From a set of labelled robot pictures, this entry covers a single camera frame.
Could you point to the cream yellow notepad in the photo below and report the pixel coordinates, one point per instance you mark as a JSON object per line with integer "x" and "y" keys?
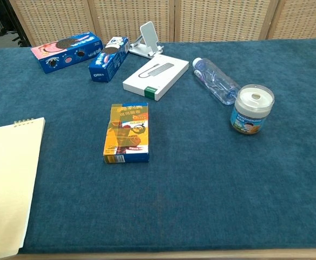
{"x": 9, "y": 176}

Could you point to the orange and blue snack box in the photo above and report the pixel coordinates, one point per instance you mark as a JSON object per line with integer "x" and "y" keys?
{"x": 126, "y": 132}

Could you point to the white USB hub box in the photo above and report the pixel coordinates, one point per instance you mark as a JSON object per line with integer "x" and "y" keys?
{"x": 155, "y": 78}

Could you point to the blue carpet table mat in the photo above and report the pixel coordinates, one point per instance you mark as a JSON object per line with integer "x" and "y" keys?
{"x": 201, "y": 176}

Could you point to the clear plastic water bottle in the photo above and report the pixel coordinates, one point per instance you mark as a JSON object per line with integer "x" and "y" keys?
{"x": 214, "y": 80}

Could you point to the narrow blue Oreo box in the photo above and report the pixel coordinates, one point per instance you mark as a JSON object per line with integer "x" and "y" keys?
{"x": 108, "y": 65}

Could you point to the white-lidded jar with blue label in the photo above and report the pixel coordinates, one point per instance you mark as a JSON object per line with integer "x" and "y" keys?
{"x": 251, "y": 113}

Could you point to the white folding phone stand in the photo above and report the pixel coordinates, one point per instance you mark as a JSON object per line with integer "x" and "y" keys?
{"x": 148, "y": 33}

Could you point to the woven wooden screen panel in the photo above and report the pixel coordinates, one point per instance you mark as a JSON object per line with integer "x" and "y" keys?
{"x": 223, "y": 19}
{"x": 301, "y": 17}
{"x": 52, "y": 19}
{"x": 131, "y": 16}

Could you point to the pink and blue Oreo box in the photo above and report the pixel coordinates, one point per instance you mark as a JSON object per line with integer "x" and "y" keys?
{"x": 66, "y": 51}

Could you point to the black tripod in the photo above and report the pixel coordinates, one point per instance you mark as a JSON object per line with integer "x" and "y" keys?
{"x": 18, "y": 27}

